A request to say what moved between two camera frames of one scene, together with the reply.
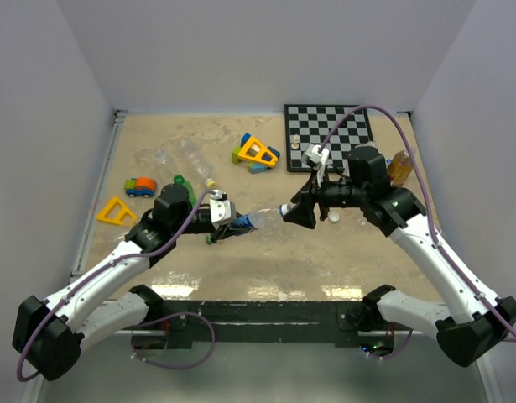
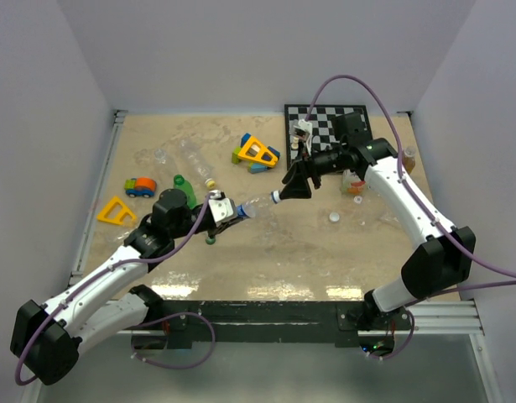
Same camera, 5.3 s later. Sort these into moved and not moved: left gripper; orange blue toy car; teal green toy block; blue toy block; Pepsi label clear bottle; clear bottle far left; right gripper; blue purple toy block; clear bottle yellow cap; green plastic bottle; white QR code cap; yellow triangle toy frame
Moved: left gripper; Pepsi label clear bottle; right gripper; white QR code cap
Not moved: clear bottle yellow cap; yellow triangle toy frame; blue purple toy block; teal green toy block; orange blue toy car; clear bottle far left; blue toy block; green plastic bottle
